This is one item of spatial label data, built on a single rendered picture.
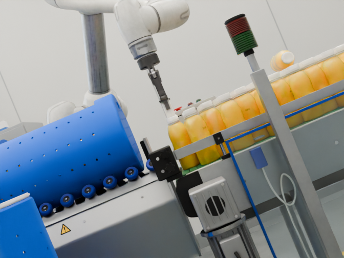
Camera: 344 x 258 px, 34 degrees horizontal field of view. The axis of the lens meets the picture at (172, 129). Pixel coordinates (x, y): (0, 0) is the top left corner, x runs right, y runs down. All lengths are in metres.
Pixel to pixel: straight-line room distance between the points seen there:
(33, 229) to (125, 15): 0.82
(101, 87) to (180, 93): 2.19
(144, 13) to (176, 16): 0.13
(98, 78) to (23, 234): 1.28
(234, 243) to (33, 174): 0.68
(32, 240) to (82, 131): 0.48
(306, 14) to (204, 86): 1.04
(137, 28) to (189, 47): 2.87
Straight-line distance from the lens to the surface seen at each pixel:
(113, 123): 1.80
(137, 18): 1.94
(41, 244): 1.48
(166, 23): 2.01
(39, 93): 4.89
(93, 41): 2.54
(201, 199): 1.58
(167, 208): 1.80
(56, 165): 1.82
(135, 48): 1.94
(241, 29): 1.56
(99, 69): 2.58
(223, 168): 1.70
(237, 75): 4.79
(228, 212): 1.59
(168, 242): 1.86
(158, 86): 1.90
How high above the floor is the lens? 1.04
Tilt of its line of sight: level
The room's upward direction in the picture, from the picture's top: 23 degrees counter-clockwise
